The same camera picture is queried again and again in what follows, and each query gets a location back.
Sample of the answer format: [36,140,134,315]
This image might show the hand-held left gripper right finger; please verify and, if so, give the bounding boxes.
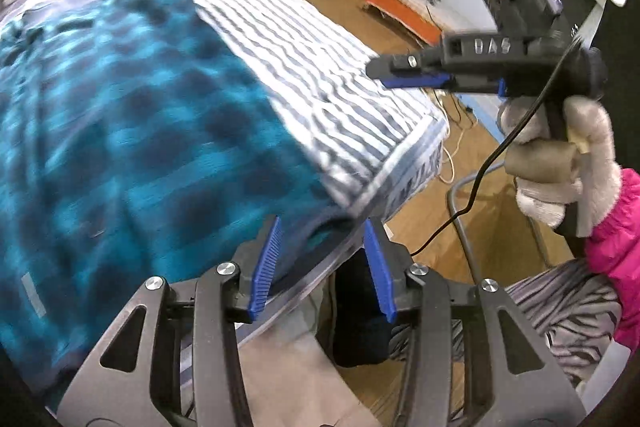
[362,217,588,427]

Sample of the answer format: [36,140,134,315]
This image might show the blue floor mat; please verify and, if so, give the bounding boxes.
[467,99,506,138]

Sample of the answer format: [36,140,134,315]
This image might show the person's right hand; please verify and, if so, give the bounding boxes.
[497,96,624,239]

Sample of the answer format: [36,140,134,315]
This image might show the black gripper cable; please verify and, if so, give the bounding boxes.
[407,52,581,254]

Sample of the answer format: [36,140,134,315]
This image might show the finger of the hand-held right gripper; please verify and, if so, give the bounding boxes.
[365,51,452,90]

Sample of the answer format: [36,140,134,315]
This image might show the teal plaid shirt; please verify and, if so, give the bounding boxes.
[0,0,351,383]

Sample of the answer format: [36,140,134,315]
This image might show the grey metal tube frame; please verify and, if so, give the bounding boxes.
[446,174,556,285]

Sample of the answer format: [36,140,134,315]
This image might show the grey striped blanket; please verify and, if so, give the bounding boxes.
[190,0,451,220]

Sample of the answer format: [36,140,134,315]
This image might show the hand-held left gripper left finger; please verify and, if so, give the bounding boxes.
[57,214,284,427]

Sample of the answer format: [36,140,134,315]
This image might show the orange bench with cream cover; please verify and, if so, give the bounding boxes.
[364,0,446,48]

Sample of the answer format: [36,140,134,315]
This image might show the beige cloth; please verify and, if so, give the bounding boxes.
[240,287,381,427]

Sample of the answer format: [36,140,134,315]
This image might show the zebra patterned pants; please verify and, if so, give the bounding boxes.
[390,264,623,388]

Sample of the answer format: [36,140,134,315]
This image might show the white floor cables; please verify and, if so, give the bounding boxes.
[435,87,481,184]

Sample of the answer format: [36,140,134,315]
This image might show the person's right forearm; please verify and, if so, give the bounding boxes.
[582,167,640,348]

